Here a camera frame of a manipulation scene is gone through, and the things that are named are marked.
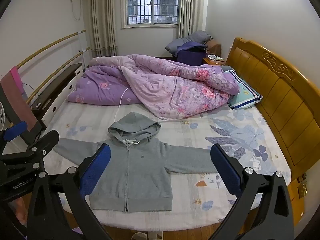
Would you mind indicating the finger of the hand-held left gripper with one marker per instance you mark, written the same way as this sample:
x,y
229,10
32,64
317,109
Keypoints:
x,y
47,140
13,131

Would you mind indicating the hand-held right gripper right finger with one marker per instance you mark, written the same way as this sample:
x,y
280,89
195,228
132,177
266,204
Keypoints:
x,y
225,168

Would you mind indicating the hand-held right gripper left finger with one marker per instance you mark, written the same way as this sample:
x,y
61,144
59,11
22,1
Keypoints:
x,y
97,167

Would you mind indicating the grey zip hoodie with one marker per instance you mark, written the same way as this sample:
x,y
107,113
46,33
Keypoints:
x,y
145,170

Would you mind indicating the white fan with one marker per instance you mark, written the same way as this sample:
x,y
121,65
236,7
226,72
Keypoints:
x,y
3,116

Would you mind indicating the pink towel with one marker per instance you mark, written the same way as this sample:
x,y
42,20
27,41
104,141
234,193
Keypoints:
x,y
18,97

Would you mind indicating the bed with printed sheet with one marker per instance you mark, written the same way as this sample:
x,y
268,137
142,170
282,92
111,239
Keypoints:
x,y
200,130

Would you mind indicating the dark-topped white cabinet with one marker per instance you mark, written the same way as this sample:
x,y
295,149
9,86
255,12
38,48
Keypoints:
x,y
57,85

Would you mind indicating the wooden pole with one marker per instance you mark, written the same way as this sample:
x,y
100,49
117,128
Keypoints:
x,y
57,73
50,46

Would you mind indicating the teal striped pillow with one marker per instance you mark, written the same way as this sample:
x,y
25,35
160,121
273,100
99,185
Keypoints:
x,y
243,93

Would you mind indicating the wooden headboard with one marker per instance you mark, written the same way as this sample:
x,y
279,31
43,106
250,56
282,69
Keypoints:
x,y
282,100

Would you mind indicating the purple floral quilt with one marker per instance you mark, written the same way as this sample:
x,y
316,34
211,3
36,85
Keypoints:
x,y
175,92

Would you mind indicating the wooden nightstand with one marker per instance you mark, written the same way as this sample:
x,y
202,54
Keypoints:
x,y
212,61

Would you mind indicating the purple storage box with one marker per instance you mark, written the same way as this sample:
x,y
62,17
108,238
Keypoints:
x,y
190,55

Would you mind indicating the striped curtain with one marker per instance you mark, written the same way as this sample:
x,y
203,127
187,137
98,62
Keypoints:
x,y
103,20
188,7

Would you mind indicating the grey pillow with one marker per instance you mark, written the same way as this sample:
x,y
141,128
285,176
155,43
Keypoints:
x,y
192,38

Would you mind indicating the barred window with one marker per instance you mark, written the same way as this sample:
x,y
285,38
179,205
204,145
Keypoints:
x,y
152,2

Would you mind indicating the brass bed bracket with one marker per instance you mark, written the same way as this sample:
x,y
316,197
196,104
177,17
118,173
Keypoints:
x,y
303,186

